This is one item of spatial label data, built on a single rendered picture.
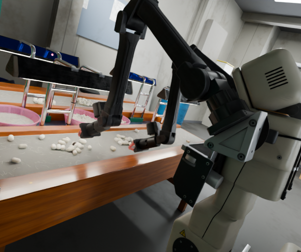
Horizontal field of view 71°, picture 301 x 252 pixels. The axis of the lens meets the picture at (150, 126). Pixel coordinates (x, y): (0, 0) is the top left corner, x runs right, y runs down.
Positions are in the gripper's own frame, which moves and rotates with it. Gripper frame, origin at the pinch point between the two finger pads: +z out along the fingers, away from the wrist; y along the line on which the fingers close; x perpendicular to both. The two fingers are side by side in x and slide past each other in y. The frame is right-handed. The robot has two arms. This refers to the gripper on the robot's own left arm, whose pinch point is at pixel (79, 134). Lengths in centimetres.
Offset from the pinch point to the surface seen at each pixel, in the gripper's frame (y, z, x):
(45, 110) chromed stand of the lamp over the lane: 7.2, 14.2, -16.7
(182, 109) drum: -332, 100, -64
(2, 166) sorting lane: 33.3, 0.5, 9.9
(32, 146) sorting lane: 18.3, 9.3, 2.1
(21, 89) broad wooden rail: -7, 67, -50
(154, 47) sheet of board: -262, 90, -179
